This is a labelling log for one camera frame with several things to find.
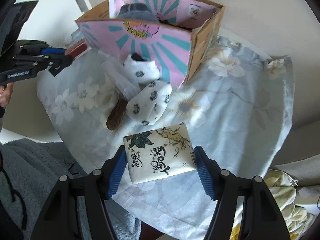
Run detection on red black box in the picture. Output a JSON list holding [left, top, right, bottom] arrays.
[[65, 40, 90, 60]]

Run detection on brown scrunchie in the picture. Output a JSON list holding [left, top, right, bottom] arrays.
[[106, 98, 128, 131]]

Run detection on white tissue pack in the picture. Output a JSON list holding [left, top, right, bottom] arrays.
[[124, 122, 197, 184]]

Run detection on white patterned sock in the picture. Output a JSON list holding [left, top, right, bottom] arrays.
[[124, 53, 160, 85], [126, 80, 172, 126]]

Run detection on clear plastic container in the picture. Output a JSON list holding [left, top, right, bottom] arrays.
[[103, 57, 140, 101]]

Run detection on blue grey fluffy sock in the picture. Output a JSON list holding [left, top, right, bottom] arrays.
[[117, 3, 159, 23]]

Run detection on person's left hand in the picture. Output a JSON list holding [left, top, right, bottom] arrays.
[[0, 83, 14, 107]]

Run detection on white tape roll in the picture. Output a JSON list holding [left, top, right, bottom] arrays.
[[94, 90, 119, 112]]

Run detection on floral light blue cloth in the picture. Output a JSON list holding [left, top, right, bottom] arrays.
[[37, 37, 294, 239]]

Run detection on grey fluffy clothing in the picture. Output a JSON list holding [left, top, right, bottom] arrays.
[[0, 138, 142, 240]]

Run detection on grey sofa cushion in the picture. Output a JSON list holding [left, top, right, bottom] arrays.
[[271, 121, 319, 186]]

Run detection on floral yellow blanket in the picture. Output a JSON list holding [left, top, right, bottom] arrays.
[[229, 168, 320, 240]]

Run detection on pink cardboard box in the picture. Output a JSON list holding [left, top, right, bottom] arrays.
[[75, 0, 225, 87]]

